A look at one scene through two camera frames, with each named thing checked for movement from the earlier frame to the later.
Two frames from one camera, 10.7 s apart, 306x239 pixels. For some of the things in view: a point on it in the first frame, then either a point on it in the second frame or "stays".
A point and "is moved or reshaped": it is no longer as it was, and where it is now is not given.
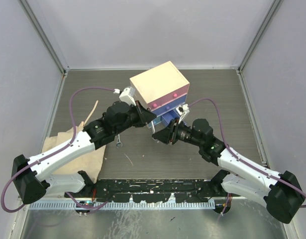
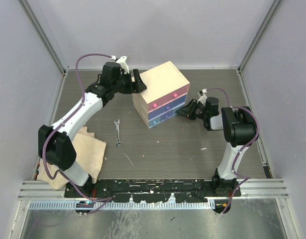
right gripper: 165,135 to 187,111
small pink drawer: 154,104 stays
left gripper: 144,116 to 137,86
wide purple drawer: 173,104 stays
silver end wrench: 119,144 stays
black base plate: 145,190 stays
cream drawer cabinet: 160,90 stays
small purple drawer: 167,117 is moved or reshaped
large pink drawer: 174,94 stays
